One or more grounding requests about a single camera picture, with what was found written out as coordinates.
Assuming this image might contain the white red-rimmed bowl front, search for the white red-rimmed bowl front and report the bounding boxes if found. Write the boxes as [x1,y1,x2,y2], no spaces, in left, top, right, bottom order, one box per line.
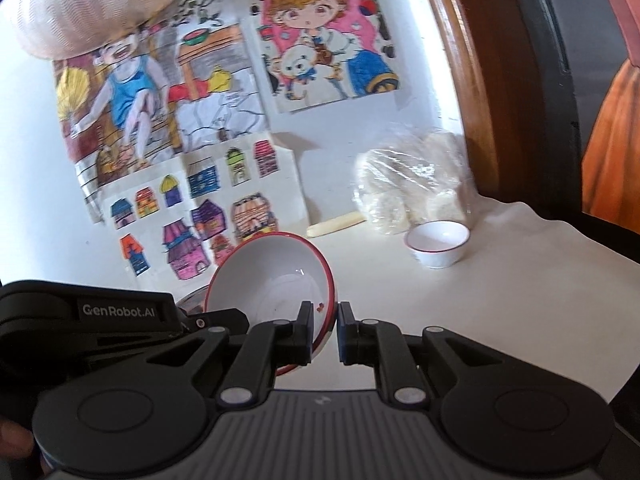
[206,233,337,377]

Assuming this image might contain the white red-rimmed bowl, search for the white red-rimmed bowl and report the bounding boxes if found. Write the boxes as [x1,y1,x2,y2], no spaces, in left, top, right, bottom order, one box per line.
[206,233,337,377]
[404,220,471,270]

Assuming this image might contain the deep steel mixing bowl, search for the deep steel mixing bowl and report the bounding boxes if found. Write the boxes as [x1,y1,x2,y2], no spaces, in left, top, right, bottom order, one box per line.
[177,286,208,315]

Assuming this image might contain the person left hand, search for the person left hand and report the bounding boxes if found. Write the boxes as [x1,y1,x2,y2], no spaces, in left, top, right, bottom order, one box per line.
[1,419,51,479]

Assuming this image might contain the cream rolled stick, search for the cream rolled stick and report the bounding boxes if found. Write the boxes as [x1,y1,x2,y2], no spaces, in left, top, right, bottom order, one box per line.
[306,211,366,238]

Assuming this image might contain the colourful houses drawing paper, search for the colourful houses drawing paper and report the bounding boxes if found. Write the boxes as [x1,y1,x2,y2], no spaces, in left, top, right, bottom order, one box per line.
[99,133,309,299]

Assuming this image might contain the clear bag of white buns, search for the clear bag of white buns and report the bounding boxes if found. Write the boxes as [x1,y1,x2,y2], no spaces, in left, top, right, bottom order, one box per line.
[352,124,478,235]

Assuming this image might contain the boy with fan drawing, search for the boy with fan drawing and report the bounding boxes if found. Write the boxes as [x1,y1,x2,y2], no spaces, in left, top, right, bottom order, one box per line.
[53,0,267,222]

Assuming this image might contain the girl with teddy drawing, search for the girl with teddy drawing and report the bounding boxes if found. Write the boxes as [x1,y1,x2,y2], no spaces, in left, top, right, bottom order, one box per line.
[250,0,400,113]

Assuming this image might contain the orange dress lady painting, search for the orange dress lady painting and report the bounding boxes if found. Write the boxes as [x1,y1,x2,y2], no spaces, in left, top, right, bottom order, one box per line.
[582,0,639,232]

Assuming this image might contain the brown wooden frame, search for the brown wooden frame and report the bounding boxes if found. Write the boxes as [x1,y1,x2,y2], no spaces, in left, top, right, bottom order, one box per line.
[428,0,544,205]

